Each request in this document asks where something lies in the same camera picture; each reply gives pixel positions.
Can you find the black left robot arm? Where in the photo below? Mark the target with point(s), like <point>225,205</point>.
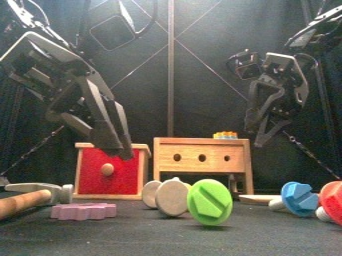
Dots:
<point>27,16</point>

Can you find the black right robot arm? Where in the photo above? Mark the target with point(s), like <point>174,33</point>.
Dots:
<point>318,30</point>

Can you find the purple toy gear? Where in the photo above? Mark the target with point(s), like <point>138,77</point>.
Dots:
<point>82,211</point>

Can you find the small colourful toy block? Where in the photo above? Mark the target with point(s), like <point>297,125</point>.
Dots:
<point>225,135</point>

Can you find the red wooden box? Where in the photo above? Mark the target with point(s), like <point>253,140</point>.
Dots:
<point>144,166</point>

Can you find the red drawer with wooden knob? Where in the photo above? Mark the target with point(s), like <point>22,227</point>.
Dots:
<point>120,180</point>

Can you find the wooden toy workbench with holes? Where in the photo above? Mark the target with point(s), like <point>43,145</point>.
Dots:
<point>201,148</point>

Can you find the small plain wooden disc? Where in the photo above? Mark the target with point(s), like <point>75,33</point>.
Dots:
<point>150,195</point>

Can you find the flat wooden plank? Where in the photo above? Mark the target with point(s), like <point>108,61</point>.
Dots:
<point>255,199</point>

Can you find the blue toy bolt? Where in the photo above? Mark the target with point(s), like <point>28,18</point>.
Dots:
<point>299,199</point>

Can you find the green toy screw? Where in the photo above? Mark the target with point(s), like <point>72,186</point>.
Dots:
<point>209,202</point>

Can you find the red toy bolt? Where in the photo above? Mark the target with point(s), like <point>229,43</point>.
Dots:
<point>331,201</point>

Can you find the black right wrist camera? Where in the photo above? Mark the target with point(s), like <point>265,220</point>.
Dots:
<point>246,65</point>

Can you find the vertical metal frame pole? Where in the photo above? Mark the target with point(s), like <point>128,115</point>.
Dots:
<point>170,66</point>

